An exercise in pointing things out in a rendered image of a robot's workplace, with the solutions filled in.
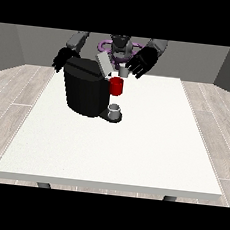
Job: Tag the pale grey machine lid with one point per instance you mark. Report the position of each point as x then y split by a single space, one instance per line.
103 64

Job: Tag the black coffee machine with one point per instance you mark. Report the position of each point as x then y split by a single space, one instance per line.
86 87

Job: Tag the small grey coffee pod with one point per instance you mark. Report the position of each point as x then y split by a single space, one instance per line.
124 71

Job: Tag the dark table leg stub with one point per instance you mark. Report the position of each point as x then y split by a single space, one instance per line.
170 198
44 185

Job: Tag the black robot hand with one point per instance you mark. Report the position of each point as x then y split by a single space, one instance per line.
142 61
61 59

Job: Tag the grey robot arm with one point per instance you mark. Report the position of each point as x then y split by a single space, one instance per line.
158 45
77 40

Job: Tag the small grey cup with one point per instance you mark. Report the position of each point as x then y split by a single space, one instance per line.
114 111

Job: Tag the grey robot trunk purple rings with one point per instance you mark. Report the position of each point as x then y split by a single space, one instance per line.
121 47

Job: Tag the red pod holder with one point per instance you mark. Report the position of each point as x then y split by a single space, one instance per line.
116 85

